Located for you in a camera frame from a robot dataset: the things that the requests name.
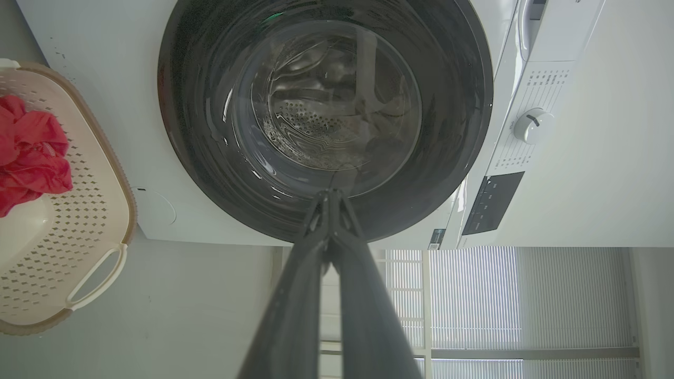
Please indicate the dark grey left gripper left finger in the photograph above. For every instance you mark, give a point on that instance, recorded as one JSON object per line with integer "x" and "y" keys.
{"x": 295, "y": 316}

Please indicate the blue energy label sticker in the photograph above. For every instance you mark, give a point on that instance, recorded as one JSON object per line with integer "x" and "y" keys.
{"x": 436, "y": 239}

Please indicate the cream perforated laundry basket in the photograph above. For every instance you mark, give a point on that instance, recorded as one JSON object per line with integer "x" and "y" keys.
{"x": 79, "y": 226}

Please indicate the round white filter cover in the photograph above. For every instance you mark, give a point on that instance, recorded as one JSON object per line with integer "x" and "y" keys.
{"x": 158, "y": 208}

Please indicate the white program dial knob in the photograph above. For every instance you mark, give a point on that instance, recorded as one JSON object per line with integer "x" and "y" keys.
{"x": 533, "y": 126}

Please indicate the red and white garment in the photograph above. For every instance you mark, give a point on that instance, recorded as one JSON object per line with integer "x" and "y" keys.
{"x": 31, "y": 152}

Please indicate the black washer display panel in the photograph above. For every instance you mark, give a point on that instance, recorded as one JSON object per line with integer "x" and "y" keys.
{"x": 492, "y": 202}

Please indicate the stainless steel washer drum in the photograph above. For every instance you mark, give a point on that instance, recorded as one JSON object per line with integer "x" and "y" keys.
{"x": 326, "y": 105}

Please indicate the black round glass washer door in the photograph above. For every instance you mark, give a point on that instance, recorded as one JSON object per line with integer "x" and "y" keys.
{"x": 200, "y": 131}

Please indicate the white detergent drawer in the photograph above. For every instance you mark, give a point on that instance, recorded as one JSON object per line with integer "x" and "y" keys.
{"x": 532, "y": 26}

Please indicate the white front-load washing machine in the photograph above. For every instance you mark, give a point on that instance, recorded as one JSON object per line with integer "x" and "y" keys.
{"x": 116, "y": 131}

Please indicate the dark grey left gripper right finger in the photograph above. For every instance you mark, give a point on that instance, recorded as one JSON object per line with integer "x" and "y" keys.
{"x": 368, "y": 326}

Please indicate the white window blinds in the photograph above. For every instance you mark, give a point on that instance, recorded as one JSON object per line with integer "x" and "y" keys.
{"x": 474, "y": 300}

